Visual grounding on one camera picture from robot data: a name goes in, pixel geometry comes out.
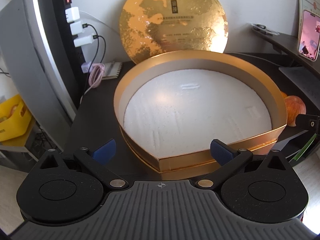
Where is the smartphone with lit screen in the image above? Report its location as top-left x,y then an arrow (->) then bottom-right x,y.
297,9 -> 320,60

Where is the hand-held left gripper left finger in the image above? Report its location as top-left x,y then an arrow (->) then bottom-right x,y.
37,138 -> 129,190

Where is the clear plastic tray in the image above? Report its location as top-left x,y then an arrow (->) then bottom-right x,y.
251,23 -> 279,35

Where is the pink coiled cable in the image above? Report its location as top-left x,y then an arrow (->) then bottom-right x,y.
84,64 -> 105,96

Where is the yellow plastic crate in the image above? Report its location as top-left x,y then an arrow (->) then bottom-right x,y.
0,94 -> 33,142

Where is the red yellow apple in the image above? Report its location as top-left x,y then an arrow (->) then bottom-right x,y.
284,95 -> 307,127

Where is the round gold gift box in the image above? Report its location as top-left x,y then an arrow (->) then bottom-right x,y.
114,50 -> 287,180

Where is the grey flat board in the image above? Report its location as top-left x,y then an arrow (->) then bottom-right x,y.
279,66 -> 320,110

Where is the white charger plug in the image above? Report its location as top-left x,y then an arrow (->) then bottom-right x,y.
70,21 -> 88,35
65,7 -> 81,23
73,34 -> 97,47

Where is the dark wooden shelf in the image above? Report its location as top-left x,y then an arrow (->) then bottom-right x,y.
251,25 -> 320,68

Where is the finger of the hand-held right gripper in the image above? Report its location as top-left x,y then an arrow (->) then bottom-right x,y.
296,114 -> 320,130

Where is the spiral notebook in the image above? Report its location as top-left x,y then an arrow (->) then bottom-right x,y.
101,61 -> 123,80

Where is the framed paper certificate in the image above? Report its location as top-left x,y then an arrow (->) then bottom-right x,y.
297,0 -> 320,38

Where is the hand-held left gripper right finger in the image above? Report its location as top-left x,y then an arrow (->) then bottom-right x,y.
196,139 -> 294,193

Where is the silver monitor back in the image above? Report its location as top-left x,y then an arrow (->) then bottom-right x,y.
0,0 -> 78,133

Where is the thin white cable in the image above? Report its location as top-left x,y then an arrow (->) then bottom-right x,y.
79,10 -> 121,35

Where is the black charging cable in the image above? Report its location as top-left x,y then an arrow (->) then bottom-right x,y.
86,24 -> 100,67
95,35 -> 107,67

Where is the round gold box lid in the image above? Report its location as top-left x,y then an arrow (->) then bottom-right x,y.
119,0 -> 229,65

